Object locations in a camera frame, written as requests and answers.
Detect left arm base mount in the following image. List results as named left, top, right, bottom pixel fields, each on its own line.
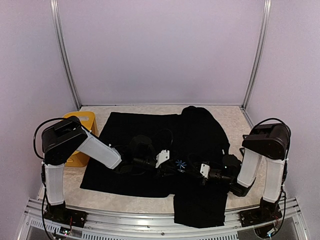
left=43, top=202, right=88, bottom=228

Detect black t-shirt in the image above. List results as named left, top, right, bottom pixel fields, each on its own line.
left=80, top=106, right=230, bottom=228

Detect front aluminium rail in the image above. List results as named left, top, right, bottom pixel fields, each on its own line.
left=16, top=198, right=310, bottom=240

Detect right aluminium frame post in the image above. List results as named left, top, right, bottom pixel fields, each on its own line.
left=241, top=0, right=272, bottom=112

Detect near black brooch box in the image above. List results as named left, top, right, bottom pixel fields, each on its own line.
left=239, top=147, right=245, bottom=157

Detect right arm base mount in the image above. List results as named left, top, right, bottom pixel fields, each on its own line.
left=239, top=198, right=283, bottom=227

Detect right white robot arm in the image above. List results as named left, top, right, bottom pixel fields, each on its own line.
left=199, top=117, right=292, bottom=222

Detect aluminium frame post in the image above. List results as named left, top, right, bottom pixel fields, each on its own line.
left=241, top=0, right=272, bottom=112
left=49, top=0, right=82, bottom=110

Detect left aluminium frame post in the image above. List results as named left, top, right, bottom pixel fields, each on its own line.
left=49, top=0, right=82, bottom=110

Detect yellow plastic basket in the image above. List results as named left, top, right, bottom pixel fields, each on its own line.
left=63, top=111, right=99, bottom=168

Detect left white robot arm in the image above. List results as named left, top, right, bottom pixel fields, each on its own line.
left=38, top=115, right=170, bottom=223

